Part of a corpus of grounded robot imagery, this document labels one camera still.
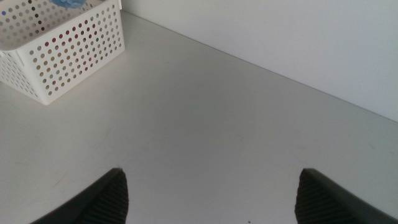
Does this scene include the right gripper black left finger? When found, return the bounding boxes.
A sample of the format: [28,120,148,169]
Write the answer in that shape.
[29,168,129,224]

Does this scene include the white perforated plastic basket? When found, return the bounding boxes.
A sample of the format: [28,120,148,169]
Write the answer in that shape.
[0,0,126,106]

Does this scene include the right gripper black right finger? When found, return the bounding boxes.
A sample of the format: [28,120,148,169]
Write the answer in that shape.
[294,168,398,224]

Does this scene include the clear water bottle blue cap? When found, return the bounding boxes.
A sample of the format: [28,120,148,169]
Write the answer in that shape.
[49,0,89,9]

